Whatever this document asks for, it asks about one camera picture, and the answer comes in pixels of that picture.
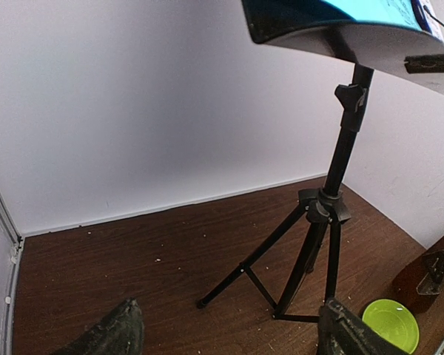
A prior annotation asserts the aluminium left corner post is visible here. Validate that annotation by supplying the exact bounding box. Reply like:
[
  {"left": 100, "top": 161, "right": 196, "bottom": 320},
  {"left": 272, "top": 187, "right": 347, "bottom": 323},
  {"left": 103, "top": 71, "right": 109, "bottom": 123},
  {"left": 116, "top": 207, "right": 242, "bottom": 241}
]
[{"left": 0, "top": 151, "right": 25, "bottom": 355}]

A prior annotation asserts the brown wooden metronome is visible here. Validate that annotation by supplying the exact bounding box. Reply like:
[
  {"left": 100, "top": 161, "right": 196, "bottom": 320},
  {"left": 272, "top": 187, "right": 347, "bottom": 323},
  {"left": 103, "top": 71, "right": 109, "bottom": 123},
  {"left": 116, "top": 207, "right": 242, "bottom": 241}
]
[{"left": 392, "top": 236, "right": 444, "bottom": 314}]

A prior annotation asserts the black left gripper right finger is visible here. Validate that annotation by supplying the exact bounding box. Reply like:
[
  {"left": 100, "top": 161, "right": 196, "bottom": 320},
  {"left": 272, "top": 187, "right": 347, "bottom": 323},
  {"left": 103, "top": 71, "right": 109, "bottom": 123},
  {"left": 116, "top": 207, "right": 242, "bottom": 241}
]
[{"left": 317, "top": 297, "right": 403, "bottom": 355}]

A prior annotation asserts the blue sheet music paper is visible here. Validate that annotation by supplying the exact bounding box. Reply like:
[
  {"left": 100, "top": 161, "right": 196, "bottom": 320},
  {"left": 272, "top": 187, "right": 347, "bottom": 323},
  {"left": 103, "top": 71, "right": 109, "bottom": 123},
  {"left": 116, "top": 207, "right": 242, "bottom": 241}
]
[{"left": 320, "top": 0, "right": 421, "bottom": 29}]

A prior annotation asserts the lime green plate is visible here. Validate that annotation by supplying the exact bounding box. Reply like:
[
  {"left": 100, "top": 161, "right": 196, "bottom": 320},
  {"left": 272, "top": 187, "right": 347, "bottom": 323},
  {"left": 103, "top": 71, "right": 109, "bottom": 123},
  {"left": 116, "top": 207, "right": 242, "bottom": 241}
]
[{"left": 362, "top": 299, "right": 420, "bottom": 354}]

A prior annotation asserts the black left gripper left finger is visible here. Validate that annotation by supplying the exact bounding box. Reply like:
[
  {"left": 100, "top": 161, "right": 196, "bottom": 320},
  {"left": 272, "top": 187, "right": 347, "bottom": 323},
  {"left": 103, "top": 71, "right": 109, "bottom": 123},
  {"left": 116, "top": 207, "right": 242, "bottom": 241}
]
[{"left": 53, "top": 298, "right": 144, "bottom": 354}]

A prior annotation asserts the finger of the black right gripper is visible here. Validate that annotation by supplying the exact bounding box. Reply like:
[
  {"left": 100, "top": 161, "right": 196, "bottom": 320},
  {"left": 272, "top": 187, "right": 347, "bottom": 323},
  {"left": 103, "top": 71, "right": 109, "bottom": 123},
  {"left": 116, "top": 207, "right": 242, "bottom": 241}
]
[{"left": 417, "top": 249, "right": 444, "bottom": 296}]

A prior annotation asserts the lavender paper sheet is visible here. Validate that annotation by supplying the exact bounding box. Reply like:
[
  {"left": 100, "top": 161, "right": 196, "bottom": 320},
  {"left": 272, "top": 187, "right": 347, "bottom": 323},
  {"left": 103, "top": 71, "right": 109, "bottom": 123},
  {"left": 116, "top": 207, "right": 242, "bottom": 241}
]
[{"left": 411, "top": 0, "right": 444, "bottom": 41}]

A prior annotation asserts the black perforated music stand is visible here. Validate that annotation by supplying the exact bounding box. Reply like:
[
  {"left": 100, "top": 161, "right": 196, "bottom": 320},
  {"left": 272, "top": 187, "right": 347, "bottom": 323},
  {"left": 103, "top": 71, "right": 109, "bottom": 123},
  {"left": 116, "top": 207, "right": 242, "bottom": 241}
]
[{"left": 197, "top": 1, "right": 444, "bottom": 323}]

